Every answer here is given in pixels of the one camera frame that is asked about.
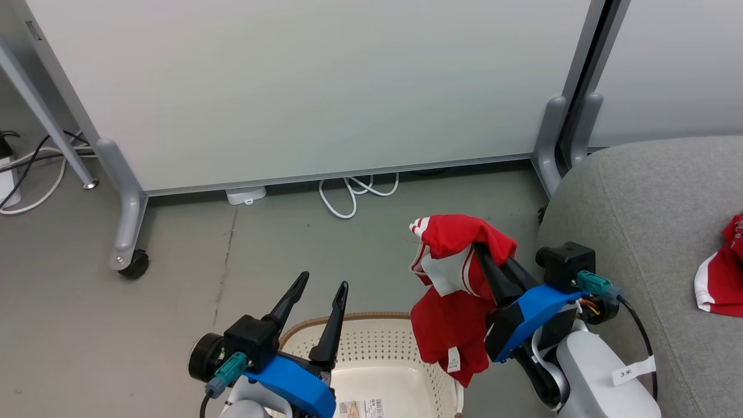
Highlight cream perforated laundry basket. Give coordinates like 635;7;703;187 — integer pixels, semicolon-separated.
279;312;465;418

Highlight white power strip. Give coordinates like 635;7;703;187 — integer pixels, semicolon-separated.
0;157;23;210

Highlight red shorts with white stripe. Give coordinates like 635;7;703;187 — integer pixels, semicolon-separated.
694;214;743;318

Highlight grey partition foot with caster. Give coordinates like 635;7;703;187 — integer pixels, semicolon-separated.
96;138;149;272

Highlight red shirt with white trim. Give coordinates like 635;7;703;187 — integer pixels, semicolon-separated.
408;214;517;388

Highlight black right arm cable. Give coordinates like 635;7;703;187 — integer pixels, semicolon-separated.
616;295;660;402

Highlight small white adapter box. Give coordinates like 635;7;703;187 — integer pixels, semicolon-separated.
225;186;268;206

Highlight grey slanted stand pole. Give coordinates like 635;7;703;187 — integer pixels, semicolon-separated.
0;35;99;190

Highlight white floor cable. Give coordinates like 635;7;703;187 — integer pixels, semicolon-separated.
0;145;96;216

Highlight white cable label tag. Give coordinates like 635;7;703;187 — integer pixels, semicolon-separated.
612;355;657;387

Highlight black caster wheel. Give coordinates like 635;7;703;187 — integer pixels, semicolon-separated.
118;249;150;280

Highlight grey fabric sofa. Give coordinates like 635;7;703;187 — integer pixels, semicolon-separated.
537;135;743;418

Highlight large white partition panel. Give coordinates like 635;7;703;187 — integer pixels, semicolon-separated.
12;0;604;195

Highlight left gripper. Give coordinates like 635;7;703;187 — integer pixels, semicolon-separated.
244;271;349;418

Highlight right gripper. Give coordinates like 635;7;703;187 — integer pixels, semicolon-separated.
473;243;583;364

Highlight black floor cable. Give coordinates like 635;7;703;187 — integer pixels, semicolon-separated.
0;130;95;210

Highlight white looped cable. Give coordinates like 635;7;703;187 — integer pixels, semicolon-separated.
318;172;401;220

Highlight printed paper label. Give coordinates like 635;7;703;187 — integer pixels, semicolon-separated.
337;399;385;418

